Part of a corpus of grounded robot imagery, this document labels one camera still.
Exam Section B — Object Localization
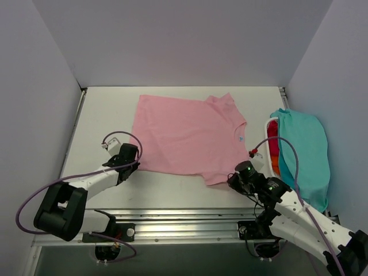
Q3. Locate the aluminium mounting rail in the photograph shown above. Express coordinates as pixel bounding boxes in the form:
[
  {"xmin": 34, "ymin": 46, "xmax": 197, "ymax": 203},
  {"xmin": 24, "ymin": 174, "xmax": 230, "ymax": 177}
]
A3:
[{"xmin": 32, "ymin": 206, "xmax": 344, "ymax": 246}]

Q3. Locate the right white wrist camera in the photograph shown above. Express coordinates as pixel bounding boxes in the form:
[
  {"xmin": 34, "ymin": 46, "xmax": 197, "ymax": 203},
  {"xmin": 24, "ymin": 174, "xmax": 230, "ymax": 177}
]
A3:
[{"xmin": 249, "ymin": 148, "xmax": 264, "ymax": 171}]

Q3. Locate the pink t shirt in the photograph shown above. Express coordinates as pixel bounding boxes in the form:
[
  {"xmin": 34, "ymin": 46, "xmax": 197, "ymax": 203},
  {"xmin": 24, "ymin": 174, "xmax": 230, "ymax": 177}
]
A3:
[{"xmin": 130, "ymin": 93, "xmax": 250, "ymax": 186}]

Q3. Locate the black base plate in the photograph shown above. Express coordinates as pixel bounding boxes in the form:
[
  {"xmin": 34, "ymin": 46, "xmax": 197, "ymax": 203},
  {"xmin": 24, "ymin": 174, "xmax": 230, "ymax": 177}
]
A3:
[
  {"xmin": 237, "ymin": 220, "xmax": 286, "ymax": 241},
  {"xmin": 82, "ymin": 223, "xmax": 136, "ymax": 243}
]

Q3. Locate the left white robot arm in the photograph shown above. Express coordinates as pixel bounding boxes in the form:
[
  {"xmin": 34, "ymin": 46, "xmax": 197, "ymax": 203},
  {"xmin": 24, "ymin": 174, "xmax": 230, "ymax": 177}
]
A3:
[{"xmin": 33, "ymin": 143, "xmax": 140, "ymax": 242}]

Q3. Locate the teal t shirt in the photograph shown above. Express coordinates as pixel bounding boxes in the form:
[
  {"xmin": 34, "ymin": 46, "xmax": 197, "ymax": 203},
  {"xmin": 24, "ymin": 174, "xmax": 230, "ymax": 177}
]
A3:
[{"xmin": 270, "ymin": 109, "xmax": 331, "ymax": 212}]

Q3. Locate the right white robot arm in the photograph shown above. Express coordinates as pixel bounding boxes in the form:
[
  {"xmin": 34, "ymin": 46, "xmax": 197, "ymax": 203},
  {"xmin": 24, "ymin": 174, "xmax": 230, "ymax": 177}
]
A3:
[{"xmin": 227, "ymin": 161, "xmax": 367, "ymax": 275}]

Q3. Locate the red garment in basket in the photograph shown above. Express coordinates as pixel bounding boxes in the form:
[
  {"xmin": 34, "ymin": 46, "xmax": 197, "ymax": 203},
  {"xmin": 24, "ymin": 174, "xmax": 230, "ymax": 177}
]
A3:
[{"xmin": 267, "ymin": 120, "xmax": 279, "ymax": 157}]

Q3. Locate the white laundry basket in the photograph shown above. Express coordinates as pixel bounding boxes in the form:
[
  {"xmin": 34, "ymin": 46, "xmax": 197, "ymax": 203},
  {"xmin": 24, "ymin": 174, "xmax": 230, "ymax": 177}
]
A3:
[{"xmin": 264, "ymin": 117, "xmax": 281, "ymax": 178}]

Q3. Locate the orange garment in basket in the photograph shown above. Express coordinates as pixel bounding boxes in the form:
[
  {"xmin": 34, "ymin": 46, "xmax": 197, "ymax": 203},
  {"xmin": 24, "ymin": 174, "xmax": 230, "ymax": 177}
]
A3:
[{"xmin": 271, "ymin": 155, "xmax": 281, "ymax": 177}]

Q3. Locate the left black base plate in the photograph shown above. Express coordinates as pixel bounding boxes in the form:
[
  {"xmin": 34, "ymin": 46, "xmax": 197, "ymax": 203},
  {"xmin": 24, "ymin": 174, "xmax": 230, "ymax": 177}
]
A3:
[{"xmin": 82, "ymin": 223, "xmax": 136, "ymax": 243}]

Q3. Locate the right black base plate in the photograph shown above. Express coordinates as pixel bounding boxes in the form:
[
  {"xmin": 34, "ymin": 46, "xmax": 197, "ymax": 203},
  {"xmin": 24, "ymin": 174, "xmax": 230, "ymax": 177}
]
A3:
[{"xmin": 237, "ymin": 220, "xmax": 286, "ymax": 241}]

